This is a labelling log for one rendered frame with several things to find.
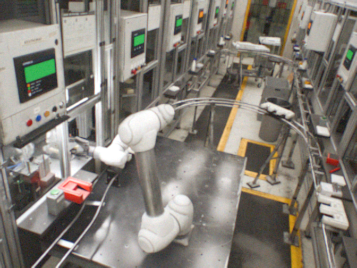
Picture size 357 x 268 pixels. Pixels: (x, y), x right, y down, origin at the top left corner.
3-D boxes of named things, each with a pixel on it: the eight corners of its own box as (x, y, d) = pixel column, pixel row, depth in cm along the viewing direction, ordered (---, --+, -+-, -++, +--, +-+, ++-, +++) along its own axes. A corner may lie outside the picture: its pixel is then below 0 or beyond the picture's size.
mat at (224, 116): (218, 166, 380) (218, 165, 379) (175, 155, 392) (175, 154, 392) (252, 65, 884) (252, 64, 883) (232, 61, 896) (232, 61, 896)
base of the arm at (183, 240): (196, 222, 195) (197, 216, 193) (187, 248, 176) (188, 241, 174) (170, 214, 199) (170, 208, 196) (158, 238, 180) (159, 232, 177)
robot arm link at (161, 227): (182, 239, 169) (158, 264, 152) (161, 231, 178) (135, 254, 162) (161, 108, 146) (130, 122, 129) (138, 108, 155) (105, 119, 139)
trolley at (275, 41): (274, 78, 777) (285, 41, 732) (252, 75, 782) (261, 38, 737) (270, 70, 851) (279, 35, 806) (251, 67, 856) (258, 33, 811)
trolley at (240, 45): (227, 84, 687) (235, 42, 642) (223, 77, 737) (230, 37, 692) (263, 88, 693) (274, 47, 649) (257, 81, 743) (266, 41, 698)
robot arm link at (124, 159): (101, 165, 196) (110, 151, 205) (122, 171, 193) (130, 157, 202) (99, 154, 189) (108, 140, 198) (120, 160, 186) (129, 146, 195)
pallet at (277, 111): (259, 111, 352) (261, 103, 347) (265, 109, 360) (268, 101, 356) (286, 123, 329) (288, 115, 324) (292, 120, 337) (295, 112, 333)
